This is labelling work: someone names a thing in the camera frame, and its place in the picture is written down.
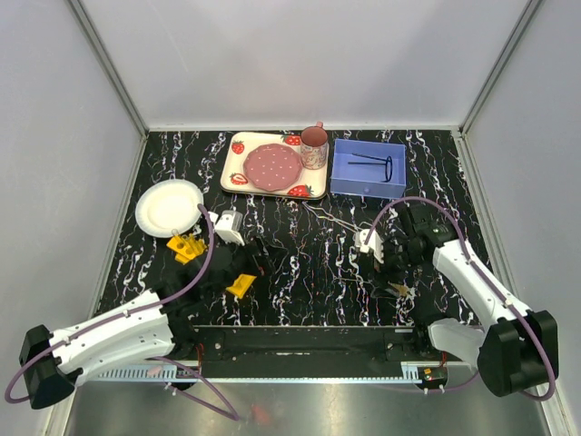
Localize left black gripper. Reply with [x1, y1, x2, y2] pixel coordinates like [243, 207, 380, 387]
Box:
[207, 233, 288, 301]

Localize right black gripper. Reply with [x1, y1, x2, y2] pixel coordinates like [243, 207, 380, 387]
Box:
[369, 240, 426, 301]

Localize test tube brush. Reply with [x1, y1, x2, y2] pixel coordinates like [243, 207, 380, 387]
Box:
[338, 276, 417, 297]

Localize metal crucible tongs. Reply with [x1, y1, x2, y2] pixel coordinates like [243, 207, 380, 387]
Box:
[301, 202, 369, 233]

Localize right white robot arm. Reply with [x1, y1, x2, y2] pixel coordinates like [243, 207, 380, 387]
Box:
[359, 196, 559, 401]

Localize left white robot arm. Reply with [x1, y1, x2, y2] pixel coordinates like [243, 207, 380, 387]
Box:
[19, 237, 278, 410]

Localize yellow test tube rack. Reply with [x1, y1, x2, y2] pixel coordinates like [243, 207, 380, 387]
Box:
[166, 233, 259, 299]

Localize pink dotted plate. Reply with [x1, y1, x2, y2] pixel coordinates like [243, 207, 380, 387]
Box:
[242, 144, 303, 192]

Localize strawberry pattern tray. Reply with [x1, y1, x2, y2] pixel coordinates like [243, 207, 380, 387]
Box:
[221, 132, 328, 200]

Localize blue plastic drawer box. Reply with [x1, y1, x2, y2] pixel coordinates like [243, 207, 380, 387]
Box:
[330, 139, 407, 199]

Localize white paper plate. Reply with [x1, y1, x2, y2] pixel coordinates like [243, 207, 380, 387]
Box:
[134, 179, 203, 238]

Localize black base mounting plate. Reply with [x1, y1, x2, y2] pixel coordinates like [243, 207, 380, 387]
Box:
[172, 326, 457, 382]

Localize pink floral mug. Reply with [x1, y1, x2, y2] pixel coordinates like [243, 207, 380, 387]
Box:
[300, 122, 329, 170]

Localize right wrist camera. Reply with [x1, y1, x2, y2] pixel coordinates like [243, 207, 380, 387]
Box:
[354, 229, 384, 264]

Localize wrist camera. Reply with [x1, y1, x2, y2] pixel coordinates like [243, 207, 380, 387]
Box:
[214, 210, 245, 246]
[354, 229, 384, 264]

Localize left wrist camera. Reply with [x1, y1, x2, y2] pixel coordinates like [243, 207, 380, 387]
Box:
[214, 210, 245, 246]

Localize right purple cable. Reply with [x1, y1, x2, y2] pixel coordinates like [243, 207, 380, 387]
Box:
[362, 196, 557, 401]

